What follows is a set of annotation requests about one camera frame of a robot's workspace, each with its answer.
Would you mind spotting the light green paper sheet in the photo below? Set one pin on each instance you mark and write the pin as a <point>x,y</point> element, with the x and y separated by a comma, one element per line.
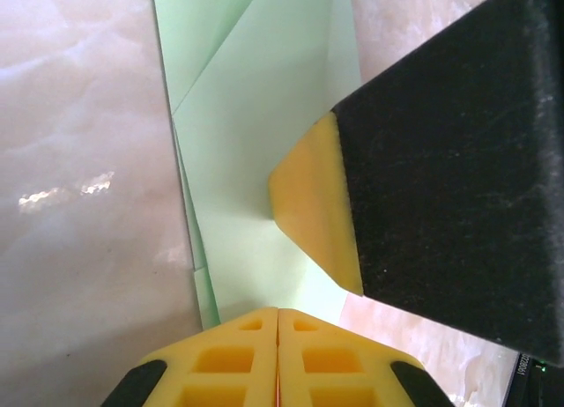
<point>247,138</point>

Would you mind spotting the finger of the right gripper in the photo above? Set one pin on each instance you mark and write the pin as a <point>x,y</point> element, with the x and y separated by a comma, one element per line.
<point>440,182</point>

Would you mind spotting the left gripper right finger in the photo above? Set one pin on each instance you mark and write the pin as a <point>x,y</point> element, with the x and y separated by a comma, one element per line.
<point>317,341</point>

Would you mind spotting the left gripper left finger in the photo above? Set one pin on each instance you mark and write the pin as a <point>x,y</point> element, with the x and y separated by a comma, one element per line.
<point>247,341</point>

